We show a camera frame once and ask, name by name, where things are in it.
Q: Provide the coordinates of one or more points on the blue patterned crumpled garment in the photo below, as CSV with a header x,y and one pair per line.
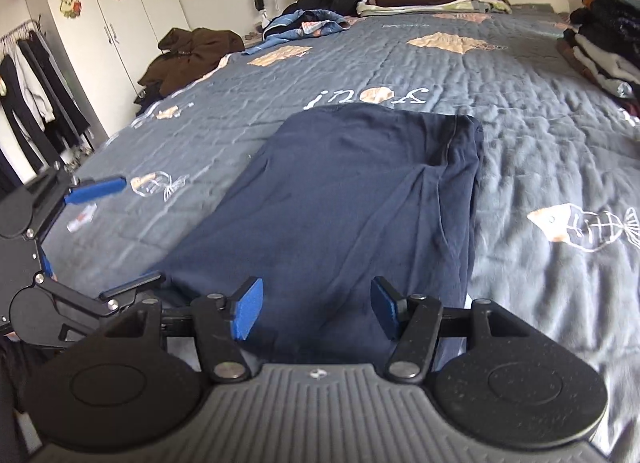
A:
x,y
305,23

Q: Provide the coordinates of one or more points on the brown coat on bed edge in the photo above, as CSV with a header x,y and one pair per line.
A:
x,y
185,56

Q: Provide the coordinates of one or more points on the small clear plastic wrapper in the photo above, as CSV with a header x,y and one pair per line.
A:
x,y
84,218

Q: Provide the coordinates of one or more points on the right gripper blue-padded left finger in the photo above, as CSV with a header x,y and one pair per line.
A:
x,y
221,323

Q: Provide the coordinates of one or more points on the hanging clothes on rack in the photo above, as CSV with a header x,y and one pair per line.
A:
x,y
41,124

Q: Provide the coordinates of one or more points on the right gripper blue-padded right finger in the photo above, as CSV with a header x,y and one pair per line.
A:
x,y
412,323

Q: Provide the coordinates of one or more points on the grey quilted bedspread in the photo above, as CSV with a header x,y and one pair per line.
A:
x,y
556,226

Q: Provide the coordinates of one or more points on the dark folded clothes stack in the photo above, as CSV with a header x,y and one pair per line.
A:
x,y
602,44

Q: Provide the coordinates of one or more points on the white wardrobe with stickers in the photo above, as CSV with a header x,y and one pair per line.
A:
x,y
106,46

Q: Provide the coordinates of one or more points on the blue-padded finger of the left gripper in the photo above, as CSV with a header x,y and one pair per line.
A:
x,y
95,190
63,306

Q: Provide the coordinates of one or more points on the navy blue t-shirt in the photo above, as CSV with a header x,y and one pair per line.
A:
x,y
337,196

